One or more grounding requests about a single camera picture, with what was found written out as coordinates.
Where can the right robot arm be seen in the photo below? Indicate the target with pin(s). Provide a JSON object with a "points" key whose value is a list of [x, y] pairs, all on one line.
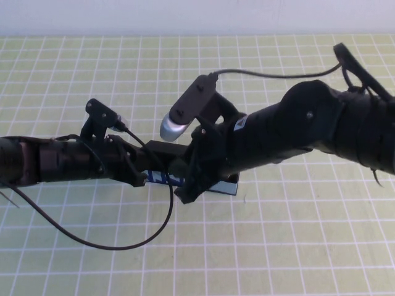
{"points": [[355, 129]]}

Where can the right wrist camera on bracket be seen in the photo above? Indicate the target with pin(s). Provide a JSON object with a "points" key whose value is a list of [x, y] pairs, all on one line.
{"points": [[188, 105]]}

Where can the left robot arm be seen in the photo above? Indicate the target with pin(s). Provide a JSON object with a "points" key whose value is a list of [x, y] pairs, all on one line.
{"points": [[18, 160]]}

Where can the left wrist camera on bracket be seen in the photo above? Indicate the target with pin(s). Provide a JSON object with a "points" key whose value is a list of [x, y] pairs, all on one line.
{"points": [[98, 114]]}

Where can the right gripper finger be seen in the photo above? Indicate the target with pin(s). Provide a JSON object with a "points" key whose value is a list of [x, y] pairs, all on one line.
{"points": [[177, 166]]}

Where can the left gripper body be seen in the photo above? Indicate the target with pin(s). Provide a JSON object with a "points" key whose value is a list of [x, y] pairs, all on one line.
{"points": [[68, 160]]}

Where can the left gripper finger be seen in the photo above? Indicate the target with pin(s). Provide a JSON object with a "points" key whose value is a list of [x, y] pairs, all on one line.
{"points": [[152, 163]]}

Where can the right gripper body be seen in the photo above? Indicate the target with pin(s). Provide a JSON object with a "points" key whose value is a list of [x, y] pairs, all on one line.
{"points": [[222, 151]]}

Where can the black glasses case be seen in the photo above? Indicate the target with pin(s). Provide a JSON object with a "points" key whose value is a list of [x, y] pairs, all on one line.
{"points": [[228, 187]]}

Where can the green white-checked tablecloth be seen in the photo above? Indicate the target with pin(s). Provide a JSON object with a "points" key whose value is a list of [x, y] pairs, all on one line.
{"points": [[92, 61]]}

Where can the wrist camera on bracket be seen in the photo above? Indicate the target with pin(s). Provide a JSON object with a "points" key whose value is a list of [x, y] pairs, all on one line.
{"points": [[98, 114], [188, 105]]}

